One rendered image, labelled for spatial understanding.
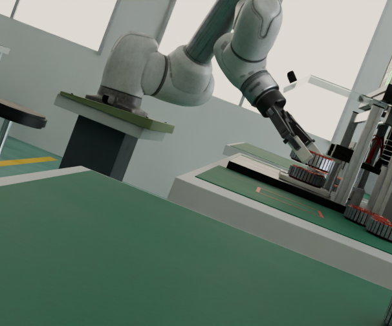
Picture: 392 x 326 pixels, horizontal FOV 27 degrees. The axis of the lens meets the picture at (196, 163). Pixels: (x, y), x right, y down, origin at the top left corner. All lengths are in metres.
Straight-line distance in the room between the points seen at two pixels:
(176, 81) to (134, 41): 0.20
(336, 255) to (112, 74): 1.51
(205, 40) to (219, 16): 0.10
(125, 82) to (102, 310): 2.31
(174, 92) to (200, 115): 4.33
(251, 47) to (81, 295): 1.60
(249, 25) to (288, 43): 5.15
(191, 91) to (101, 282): 2.33
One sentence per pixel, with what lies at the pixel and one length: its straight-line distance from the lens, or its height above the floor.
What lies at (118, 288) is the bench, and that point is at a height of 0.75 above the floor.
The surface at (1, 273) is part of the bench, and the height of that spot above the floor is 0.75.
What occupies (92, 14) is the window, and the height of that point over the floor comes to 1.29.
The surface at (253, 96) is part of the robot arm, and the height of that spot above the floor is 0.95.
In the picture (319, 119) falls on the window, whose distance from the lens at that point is 7.13.
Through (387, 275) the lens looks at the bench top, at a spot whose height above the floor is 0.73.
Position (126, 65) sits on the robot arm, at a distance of 2.77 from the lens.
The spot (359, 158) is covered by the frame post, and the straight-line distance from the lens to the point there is 2.22.
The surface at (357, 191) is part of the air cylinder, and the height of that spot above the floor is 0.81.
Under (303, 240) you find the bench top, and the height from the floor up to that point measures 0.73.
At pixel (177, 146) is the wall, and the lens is 7.19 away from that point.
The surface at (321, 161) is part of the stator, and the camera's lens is 2.02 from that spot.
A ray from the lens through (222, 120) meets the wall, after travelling 7.15.
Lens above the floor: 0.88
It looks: 4 degrees down
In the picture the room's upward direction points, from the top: 21 degrees clockwise
